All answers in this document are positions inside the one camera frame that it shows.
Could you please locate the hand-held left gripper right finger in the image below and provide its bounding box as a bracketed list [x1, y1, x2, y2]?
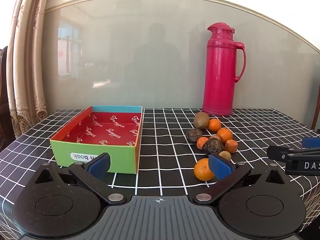
[194, 154, 288, 204]

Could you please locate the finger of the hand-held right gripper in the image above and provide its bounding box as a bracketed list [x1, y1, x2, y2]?
[267, 145, 320, 161]
[302, 137, 320, 148]

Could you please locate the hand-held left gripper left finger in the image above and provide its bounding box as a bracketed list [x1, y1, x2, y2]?
[35, 152, 127, 205]

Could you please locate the orange tangerine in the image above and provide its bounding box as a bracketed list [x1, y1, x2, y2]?
[216, 128, 233, 143]
[194, 158, 215, 181]
[208, 118, 222, 132]

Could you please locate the dark brown wrinkled fruit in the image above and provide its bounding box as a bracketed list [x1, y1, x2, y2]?
[203, 139, 225, 156]
[186, 129, 203, 144]

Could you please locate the colourful cardboard box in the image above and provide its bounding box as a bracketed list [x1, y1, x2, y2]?
[49, 105, 143, 174]

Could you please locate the rough orange fruit piece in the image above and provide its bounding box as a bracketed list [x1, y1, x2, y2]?
[224, 140, 238, 154]
[196, 137, 209, 149]

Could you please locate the large brown kiwi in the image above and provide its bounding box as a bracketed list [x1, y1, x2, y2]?
[194, 112, 210, 130]

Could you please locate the black white checkered tablecloth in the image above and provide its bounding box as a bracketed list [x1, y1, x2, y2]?
[0, 108, 320, 240]

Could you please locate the red thermos jug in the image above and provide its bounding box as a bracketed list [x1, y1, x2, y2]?
[202, 22, 247, 116]

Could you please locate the beige lace-trimmed curtain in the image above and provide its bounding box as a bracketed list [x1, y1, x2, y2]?
[7, 0, 65, 139]

